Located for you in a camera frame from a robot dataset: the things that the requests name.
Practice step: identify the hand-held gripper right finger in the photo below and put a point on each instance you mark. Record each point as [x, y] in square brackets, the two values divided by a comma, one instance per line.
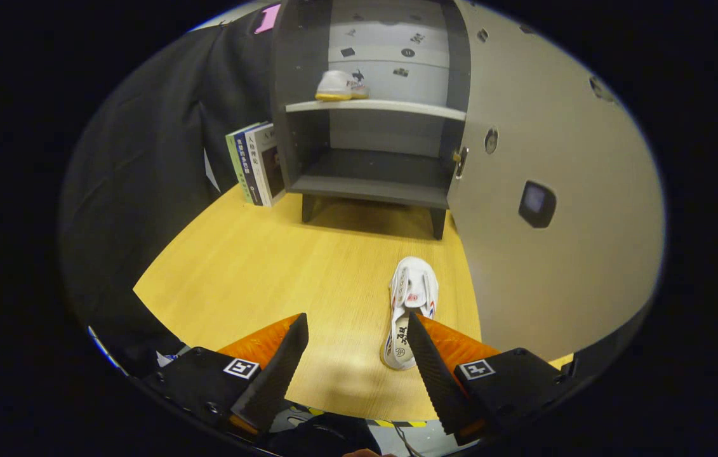
[435, 374]

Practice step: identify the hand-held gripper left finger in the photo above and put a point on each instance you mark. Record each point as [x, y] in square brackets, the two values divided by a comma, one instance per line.
[279, 368]

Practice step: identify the white shoe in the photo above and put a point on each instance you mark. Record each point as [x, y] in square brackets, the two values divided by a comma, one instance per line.
[336, 86]
[411, 285]

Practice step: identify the beige shoe cabinet door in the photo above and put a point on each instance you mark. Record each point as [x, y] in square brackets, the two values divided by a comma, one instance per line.
[555, 127]

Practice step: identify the metal door hinge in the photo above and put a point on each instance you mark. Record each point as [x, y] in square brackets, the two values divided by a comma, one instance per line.
[460, 162]

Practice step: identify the light cabinet shelf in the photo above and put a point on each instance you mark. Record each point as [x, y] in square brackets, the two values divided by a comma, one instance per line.
[384, 109]

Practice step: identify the person's dark clothing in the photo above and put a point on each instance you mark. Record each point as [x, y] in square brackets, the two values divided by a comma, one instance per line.
[327, 438]

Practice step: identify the white cover book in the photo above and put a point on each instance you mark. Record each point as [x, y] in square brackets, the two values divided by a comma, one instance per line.
[270, 165]

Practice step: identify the blue spine book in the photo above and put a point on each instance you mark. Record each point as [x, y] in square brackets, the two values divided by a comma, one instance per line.
[248, 165]

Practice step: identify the black backdrop cloth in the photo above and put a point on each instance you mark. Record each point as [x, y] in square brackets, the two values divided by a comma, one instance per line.
[143, 158]

